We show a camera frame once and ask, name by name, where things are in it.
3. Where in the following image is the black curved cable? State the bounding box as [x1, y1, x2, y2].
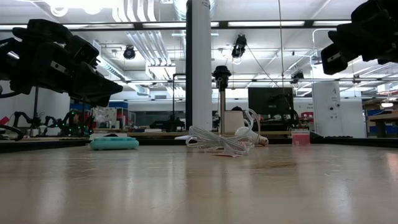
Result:
[0, 124, 24, 141]

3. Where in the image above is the wooden base lamp black socket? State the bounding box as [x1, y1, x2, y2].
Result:
[212, 65, 233, 135]

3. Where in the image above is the clear lamp cord bundle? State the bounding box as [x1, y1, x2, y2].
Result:
[185, 108, 262, 157]

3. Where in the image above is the white lampshade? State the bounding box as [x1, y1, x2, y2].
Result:
[225, 110, 246, 133]

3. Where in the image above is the wooden workbench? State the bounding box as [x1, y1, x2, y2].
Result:
[366, 110, 398, 138]

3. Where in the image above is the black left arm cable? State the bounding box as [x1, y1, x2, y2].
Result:
[0, 90, 21, 99]

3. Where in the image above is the pink plastic cup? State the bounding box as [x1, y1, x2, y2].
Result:
[291, 129, 311, 146]

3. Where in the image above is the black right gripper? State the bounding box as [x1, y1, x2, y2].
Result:
[320, 0, 398, 75]

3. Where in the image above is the black monitor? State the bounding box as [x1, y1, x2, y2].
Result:
[248, 86, 295, 116]

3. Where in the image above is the teal flat dish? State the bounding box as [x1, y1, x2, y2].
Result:
[90, 136, 140, 151]

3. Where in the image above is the black aluminium table frame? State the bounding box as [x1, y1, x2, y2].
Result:
[0, 132, 398, 153]

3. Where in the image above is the black ceiling camera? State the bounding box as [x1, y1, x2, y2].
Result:
[231, 34, 248, 59]
[291, 70, 305, 84]
[123, 45, 137, 60]

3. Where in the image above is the black metal rig frame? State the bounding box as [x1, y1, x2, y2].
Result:
[33, 86, 91, 138]

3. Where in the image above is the beige desk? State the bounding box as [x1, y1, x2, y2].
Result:
[90, 129, 293, 140]

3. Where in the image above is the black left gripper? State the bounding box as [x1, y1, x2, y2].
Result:
[0, 19, 124, 108]

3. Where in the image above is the white lightbulb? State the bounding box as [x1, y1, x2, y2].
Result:
[234, 126, 270, 147]

